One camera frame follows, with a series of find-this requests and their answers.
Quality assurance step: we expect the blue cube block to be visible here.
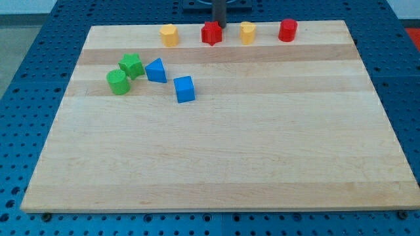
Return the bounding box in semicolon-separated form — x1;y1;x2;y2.
173;76;196;103

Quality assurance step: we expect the green cylinder block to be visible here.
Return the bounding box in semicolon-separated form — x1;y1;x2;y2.
106;69;131;95

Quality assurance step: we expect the red cylinder block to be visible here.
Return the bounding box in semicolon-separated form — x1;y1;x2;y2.
278;18;298;42

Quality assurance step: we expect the red star block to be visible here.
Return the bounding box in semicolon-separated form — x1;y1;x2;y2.
201;21;222;46

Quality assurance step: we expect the blue triangle block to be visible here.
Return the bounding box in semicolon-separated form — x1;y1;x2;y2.
145;58;167;83

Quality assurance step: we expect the green star block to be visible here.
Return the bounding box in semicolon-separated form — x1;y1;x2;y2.
118;53;145;80

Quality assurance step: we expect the yellow heart block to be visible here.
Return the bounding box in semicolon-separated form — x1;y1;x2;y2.
240;22;257;45

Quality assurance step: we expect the dark grey robot pusher rod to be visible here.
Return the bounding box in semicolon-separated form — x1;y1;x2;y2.
211;0;227;28

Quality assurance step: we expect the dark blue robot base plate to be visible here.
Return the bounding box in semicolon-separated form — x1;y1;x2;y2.
180;0;253;12

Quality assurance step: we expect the light wooden board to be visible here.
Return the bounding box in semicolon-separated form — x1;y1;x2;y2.
21;20;419;213

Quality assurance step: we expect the yellow hexagon block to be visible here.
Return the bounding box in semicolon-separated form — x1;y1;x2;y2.
159;24;179;47

